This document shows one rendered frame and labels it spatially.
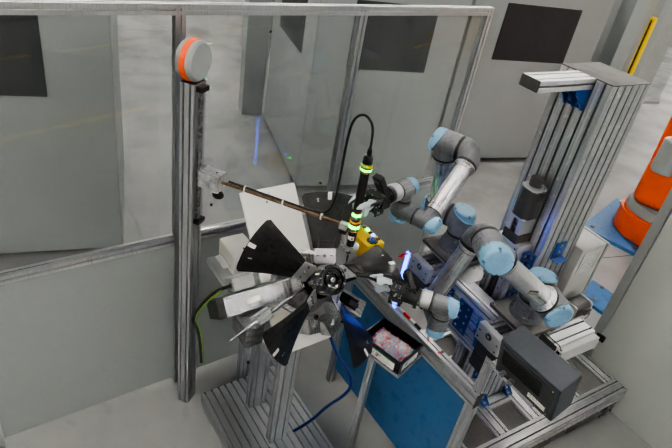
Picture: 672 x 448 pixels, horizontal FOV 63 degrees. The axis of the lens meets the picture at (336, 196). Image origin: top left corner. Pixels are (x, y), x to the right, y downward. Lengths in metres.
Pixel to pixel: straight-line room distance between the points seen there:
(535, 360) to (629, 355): 1.69
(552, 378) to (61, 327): 2.03
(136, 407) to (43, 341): 0.70
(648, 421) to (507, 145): 3.51
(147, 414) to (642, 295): 2.76
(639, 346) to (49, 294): 3.08
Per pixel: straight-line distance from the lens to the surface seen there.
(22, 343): 2.78
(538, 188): 2.47
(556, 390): 2.03
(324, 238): 2.17
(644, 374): 3.71
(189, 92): 2.13
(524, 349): 2.08
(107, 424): 3.20
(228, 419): 3.07
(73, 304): 2.70
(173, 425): 3.15
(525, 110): 6.33
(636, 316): 3.59
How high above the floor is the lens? 2.56
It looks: 31 degrees down
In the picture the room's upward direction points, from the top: 10 degrees clockwise
